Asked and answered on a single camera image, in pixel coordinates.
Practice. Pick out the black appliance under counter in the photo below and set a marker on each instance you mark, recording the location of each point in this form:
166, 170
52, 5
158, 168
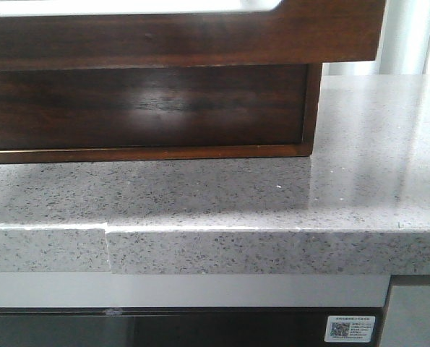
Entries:
200, 326

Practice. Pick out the grey cabinet door panel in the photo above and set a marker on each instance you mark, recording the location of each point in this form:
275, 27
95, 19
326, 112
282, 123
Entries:
407, 320

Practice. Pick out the dark wooden drawer cabinet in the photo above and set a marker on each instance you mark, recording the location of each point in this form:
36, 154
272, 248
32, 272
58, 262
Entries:
310, 108

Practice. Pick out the white drawer handle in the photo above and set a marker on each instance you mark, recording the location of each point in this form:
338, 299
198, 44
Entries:
107, 7

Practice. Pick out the wooden drawer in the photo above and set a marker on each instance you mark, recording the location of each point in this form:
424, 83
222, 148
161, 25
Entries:
164, 108
294, 32

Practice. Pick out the grey white curtain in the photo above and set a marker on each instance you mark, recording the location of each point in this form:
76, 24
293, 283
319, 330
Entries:
404, 46

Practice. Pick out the white QR code sticker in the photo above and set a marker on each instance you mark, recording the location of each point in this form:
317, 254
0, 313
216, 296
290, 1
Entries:
349, 329

